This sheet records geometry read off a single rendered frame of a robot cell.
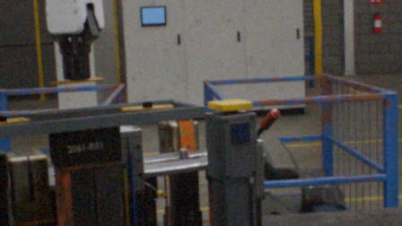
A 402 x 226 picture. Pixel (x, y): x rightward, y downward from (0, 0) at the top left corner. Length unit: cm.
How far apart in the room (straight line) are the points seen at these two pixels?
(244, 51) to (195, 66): 69
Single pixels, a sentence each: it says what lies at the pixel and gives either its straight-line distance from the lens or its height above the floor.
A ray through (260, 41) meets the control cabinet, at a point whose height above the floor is 102.
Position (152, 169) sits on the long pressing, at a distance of 141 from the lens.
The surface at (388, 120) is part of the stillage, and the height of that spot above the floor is 82.
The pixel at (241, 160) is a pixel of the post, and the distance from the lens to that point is 117.
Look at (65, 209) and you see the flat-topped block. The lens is 108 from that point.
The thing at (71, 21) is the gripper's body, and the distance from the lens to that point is 106.
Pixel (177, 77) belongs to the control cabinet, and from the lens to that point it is 911.
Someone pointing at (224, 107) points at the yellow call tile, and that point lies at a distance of 114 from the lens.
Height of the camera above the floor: 130
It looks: 8 degrees down
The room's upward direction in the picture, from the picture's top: 3 degrees counter-clockwise
